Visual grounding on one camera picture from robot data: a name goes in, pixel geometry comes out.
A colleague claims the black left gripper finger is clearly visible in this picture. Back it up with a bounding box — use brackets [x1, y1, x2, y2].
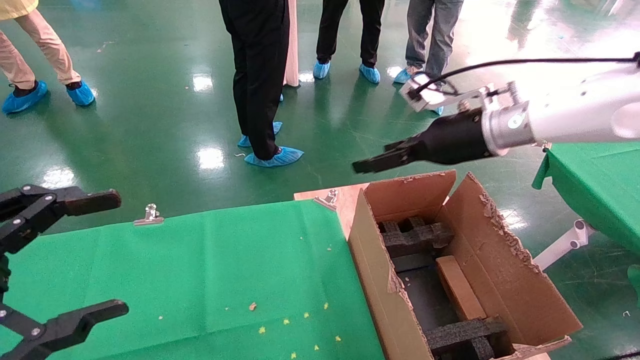
[0, 185, 123, 256]
[0, 300, 131, 360]

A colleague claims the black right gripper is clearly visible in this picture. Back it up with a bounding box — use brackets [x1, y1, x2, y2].
[352, 107, 493, 175]

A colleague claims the small cardboard box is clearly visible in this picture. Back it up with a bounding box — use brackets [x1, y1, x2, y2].
[436, 255, 488, 322]

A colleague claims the large open cardboard carton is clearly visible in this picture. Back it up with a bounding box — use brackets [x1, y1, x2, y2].
[347, 170, 583, 360]

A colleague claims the person in grey jeans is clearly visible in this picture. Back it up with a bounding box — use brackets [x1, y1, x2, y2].
[392, 0, 464, 116]

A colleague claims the person in slim black trousers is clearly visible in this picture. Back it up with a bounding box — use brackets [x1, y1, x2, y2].
[312, 0, 386, 85]

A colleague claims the white pillar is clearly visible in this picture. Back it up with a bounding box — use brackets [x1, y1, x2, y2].
[281, 0, 300, 92]

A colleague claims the person in wide black trousers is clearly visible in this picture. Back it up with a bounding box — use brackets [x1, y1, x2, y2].
[217, 0, 305, 168]

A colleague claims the person in beige trousers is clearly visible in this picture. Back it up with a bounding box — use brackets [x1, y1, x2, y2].
[0, 0, 96, 115]

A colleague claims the white table leg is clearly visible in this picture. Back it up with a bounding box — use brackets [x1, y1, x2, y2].
[532, 218, 596, 272]

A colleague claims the green cloth on side table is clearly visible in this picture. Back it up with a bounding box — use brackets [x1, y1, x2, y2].
[531, 141, 640, 256]

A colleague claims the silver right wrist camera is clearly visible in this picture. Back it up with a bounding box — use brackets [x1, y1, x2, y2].
[399, 72, 518, 113]

